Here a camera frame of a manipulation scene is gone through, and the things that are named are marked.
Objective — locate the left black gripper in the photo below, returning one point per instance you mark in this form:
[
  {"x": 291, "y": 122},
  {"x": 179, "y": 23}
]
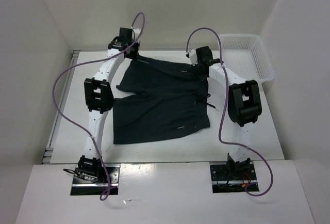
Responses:
[{"x": 136, "y": 45}]

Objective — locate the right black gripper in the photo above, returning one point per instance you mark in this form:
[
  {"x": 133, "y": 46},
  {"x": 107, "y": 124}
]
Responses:
[{"x": 203, "y": 77}]

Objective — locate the dark navy shorts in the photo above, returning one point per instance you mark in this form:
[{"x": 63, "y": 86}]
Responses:
[{"x": 167, "y": 101}]

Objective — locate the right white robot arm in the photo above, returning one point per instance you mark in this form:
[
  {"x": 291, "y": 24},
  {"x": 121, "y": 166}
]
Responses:
[{"x": 242, "y": 105}]

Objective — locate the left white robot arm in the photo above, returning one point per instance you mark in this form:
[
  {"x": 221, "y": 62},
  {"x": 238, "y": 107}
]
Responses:
[{"x": 99, "y": 100}]

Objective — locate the white plastic mesh basket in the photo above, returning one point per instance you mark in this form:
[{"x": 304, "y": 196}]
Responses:
[{"x": 245, "y": 54}]

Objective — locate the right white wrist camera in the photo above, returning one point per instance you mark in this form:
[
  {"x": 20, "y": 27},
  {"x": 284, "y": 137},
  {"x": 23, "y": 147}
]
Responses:
[{"x": 191, "y": 54}]

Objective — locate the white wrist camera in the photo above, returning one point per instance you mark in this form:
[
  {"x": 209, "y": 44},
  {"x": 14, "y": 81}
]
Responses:
[
  {"x": 136, "y": 34},
  {"x": 191, "y": 54}
]

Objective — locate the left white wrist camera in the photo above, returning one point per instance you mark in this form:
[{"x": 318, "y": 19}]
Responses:
[{"x": 136, "y": 34}]

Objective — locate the aluminium table edge rail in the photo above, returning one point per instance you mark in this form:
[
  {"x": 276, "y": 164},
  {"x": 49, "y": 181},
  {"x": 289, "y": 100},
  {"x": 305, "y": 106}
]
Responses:
[{"x": 48, "y": 152}]

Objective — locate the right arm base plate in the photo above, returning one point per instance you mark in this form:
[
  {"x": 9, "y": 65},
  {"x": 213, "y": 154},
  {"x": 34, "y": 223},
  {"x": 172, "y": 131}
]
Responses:
[{"x": 224, "y": 182}]

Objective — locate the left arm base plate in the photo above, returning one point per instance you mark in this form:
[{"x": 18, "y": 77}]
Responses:
[{"x": 83, "y": 185}]

